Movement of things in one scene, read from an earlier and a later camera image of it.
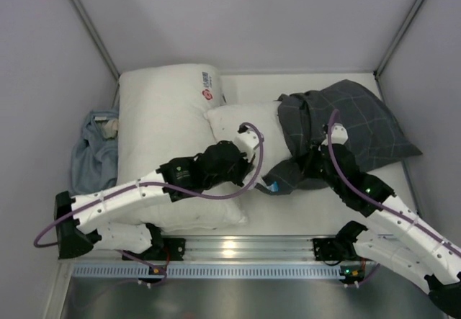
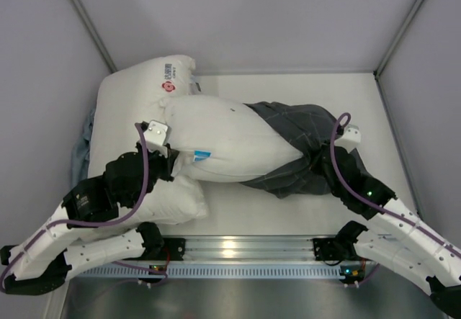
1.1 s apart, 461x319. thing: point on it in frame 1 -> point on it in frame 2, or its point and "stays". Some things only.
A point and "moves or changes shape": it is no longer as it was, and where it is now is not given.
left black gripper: [243, 174] -> [169, 160]
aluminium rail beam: [240, 247] stays
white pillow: [225, 122] moves or changes shape
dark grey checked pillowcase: [373, 140] moves or changes shape
